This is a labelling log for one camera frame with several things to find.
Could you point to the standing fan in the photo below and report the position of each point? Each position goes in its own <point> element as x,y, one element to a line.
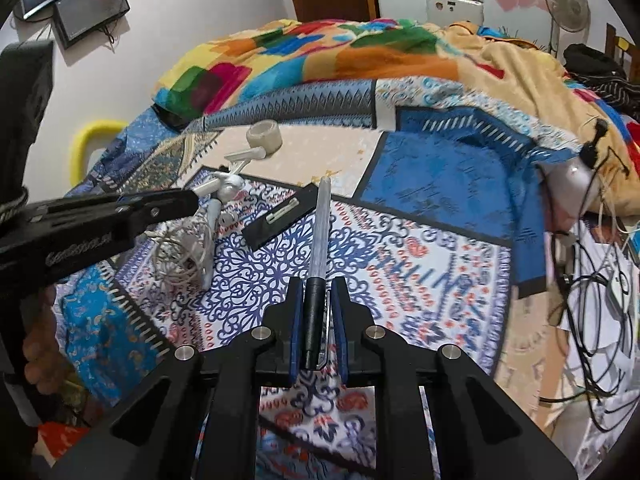
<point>566,0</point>

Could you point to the clear tape roll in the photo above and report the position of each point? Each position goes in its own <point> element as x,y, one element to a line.
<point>265,135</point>

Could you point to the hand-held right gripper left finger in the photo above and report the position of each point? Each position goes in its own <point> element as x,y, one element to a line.
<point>296,330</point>

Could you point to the yellow foam bed rail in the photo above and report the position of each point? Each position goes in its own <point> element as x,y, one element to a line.
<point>95,127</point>

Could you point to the white plastic stick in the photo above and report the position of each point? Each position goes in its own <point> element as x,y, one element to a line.
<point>245,154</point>

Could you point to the person's left hand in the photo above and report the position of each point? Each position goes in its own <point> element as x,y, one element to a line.
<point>42,355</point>

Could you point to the wooden headboard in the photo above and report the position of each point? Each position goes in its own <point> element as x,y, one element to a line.
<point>620,47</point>

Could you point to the colourful patch blanket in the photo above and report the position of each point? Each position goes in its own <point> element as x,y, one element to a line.
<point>350,50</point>

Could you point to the blue patchwork bedsheet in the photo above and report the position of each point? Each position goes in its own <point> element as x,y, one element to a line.
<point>425,270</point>

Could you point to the small wall monitor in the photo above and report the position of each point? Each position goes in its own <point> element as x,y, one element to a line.
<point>90,7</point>

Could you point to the black clothes pile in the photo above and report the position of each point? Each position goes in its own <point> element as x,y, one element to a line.
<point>595,65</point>

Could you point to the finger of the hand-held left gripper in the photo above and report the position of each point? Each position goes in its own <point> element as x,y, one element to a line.
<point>160,205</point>

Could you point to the clear pen with black cap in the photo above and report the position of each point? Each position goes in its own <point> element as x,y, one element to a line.
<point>320,240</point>

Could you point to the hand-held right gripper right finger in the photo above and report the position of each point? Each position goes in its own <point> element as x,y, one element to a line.
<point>340,330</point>

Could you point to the green patterned cloth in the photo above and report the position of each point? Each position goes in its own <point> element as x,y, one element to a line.
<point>75,400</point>

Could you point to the red and white shopping bag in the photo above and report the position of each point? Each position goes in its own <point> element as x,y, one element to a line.
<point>57,437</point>

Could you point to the white plastic plug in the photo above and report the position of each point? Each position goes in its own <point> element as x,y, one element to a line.
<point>225,187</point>

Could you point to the black flat rectangular card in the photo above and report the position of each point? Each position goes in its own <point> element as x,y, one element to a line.
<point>280,222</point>

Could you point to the white box appliance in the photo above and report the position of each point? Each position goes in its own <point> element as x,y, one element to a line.
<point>452,9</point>

